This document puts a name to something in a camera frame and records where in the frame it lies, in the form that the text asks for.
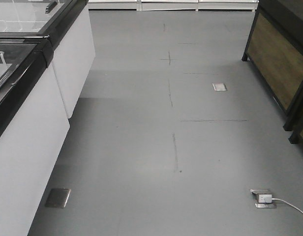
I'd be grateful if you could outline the wooden black-framed display stand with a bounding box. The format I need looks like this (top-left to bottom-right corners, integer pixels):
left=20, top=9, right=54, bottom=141
left=242, top=0, right=303, bottom=144

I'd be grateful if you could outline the far white chest freezer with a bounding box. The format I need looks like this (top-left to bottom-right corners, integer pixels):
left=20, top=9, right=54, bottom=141
left=0, top=0, right=95, bottom=118

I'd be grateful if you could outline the small steel floor plate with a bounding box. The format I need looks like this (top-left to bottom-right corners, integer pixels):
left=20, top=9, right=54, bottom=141
left=212, top=83, right=227, bottom=91

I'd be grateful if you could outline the white power adapter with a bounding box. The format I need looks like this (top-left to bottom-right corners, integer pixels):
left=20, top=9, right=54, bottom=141
left=256, top=193, right=273, bottom=204

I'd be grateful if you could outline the closed steel floor plate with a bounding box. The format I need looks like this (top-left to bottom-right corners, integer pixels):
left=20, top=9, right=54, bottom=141
left=45, top=188, right=71, bottom=208

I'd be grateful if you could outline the white chest freezer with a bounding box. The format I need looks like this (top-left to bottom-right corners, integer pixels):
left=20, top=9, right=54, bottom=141
left=0, top=0, right=95, bottom=118
left=0, top=40, right=70, bottom=236

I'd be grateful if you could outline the near white chest freezer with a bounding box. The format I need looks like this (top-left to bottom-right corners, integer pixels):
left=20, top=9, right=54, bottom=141
left=0, top=40, right=70, bottom=236

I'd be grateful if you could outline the white shelf base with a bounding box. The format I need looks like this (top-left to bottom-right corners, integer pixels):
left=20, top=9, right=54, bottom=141
left=88, top=0, right=259, bottom=11

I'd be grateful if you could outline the white power cable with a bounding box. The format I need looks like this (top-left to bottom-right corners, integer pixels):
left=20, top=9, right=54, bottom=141
left=271, top=198, right=303, bottom=220

